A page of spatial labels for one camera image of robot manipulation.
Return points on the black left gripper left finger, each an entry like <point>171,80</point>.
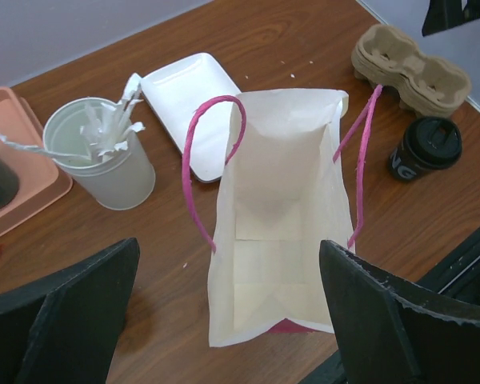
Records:
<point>64,327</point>

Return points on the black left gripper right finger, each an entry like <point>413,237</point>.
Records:
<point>390,330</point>

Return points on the dark brown coffee cup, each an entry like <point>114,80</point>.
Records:
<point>403,165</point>

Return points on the black coffee lid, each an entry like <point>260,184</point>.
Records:
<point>434,143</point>

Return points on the pink cakes paper bag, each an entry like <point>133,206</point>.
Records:
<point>280,195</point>

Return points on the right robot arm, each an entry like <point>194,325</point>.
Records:
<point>447,14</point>

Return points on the frosted white utensil cup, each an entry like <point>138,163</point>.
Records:
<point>119,182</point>

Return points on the wrapped white utensil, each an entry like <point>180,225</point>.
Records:
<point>92,132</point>

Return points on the salmon pink tray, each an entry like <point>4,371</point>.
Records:
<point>41,182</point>

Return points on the cardboard cup carrier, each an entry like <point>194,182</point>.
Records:
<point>427,85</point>

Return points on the white rectangular plate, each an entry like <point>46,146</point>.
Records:
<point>175,91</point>

